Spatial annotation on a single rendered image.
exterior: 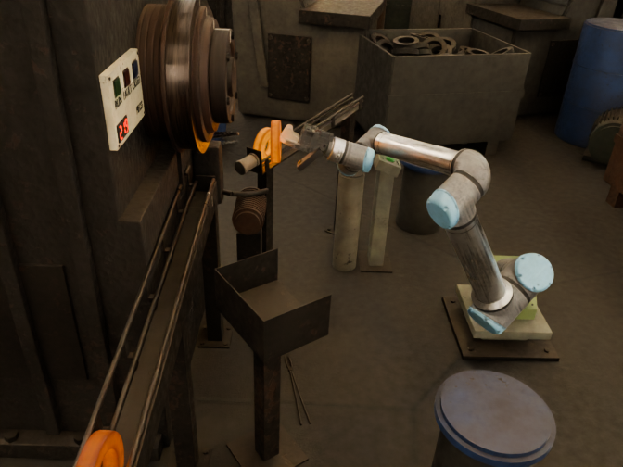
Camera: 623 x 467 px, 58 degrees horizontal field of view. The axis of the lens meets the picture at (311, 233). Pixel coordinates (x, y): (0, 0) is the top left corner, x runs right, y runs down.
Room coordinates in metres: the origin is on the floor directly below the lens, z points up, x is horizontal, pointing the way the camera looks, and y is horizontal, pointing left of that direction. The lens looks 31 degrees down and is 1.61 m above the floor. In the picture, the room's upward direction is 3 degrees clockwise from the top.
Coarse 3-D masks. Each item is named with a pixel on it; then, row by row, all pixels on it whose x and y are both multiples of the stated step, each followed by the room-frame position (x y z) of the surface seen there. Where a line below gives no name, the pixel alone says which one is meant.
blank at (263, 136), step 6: (264, 132) 2.16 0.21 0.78; (270, 132) 2.18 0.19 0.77; (258, 138) 2.14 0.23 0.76; (264, 138) 2.15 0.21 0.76; (270, 138) 2.18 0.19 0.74; (258, 144) 2.13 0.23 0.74; (264, 144) 2.15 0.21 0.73; (270, 144) 2.22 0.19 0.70; (264, 150) 2.15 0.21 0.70; (270, 150) 2.20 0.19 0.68; (264, 156) 2.15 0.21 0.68; (270, 162) 2.18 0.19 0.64
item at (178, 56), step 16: (176, 0) 1.69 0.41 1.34; (192, 0) 1.67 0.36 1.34; (176, 16) 1.61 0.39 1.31; (192, 16) 1.61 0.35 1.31; (176, 32) 1.57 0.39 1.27; (192, 32) 1.59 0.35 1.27; (176, 48) 1.54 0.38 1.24; (176, 64) 1.52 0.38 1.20; (176, 80) 1.51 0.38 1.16; (176, 96) 1.50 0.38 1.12; (176, 112) 1.51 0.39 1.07; (192, 112) 1.52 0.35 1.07; (176, 128) 1.52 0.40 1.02; (192, 128) 1.51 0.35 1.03; (192, 144) 1.57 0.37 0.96; (208, 144) 1.74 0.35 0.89
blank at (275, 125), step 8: (272, 120) 1.95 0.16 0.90; (280, 120) 1.97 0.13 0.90; (272, 128) 1.91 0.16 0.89; (280, 128) 1.96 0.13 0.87; (272, 136) 1.89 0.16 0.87; (272, 144) 1.88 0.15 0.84; (280, 144) 1.98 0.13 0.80; (272, 152) 1.87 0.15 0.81; (280, 152) 1.94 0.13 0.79; (272, 160) 1.89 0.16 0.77; (280, 160) 1.93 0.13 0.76
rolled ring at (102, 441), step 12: (96, 432) 0.69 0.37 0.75; (108, 432) 0.70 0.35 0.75; (84, 444) 0.66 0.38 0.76; (96, 444) 0.66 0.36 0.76; (108, 444) 0.68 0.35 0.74; (120, 444) 0.72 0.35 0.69; (84, 456) 0.63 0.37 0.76; (96, 456) 0.63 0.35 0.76; (108, 456) 0.70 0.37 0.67; (120, 456) 0.71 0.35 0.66
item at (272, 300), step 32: (256, 256) 1.35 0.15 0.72; (224, 288) 1.22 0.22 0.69; (256, 288) 1.34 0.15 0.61; (256, 320) 1.09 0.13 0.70; (288, 320) 1.10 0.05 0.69; (320, 320) 1.16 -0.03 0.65; (256, 352) 1.09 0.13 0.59; (256, 384) 1.24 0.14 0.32; (256, 416) 1.24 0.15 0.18; (256, 448) 1.24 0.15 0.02; (288, 448) 1.26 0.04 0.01
